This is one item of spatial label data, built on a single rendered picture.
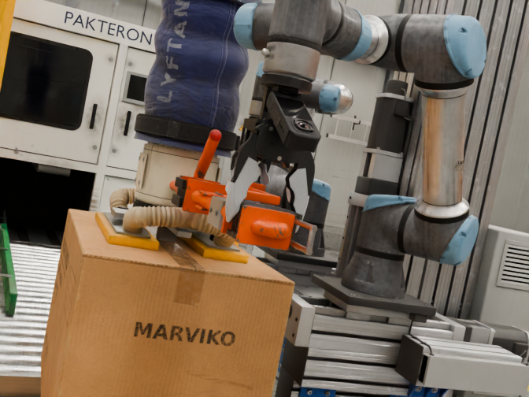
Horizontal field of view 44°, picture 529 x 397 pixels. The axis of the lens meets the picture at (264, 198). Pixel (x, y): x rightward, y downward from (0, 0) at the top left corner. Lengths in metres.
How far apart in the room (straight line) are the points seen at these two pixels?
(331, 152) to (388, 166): 9.83
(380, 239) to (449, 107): 0.35
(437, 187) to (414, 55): 0.28
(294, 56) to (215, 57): 0.51
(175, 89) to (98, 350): 0.54
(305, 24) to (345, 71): 10.84
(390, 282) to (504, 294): 0.46
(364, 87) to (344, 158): 1.30
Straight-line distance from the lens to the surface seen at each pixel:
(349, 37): 0.99
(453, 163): 1.41
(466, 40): 1.31
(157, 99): 1.40
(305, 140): 0.82
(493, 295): 1.88
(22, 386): 1.92
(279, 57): 0.90
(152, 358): 1.23
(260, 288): 1.25
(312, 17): 0.91
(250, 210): 0.85
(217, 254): 1.35
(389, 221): 1.51
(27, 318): 2.65
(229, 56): 1.41
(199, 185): 1.19
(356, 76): 11.82
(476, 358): 1.59
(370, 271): 1.53
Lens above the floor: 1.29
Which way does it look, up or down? 3 degrees down
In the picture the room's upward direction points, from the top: 11 degrees clockwise
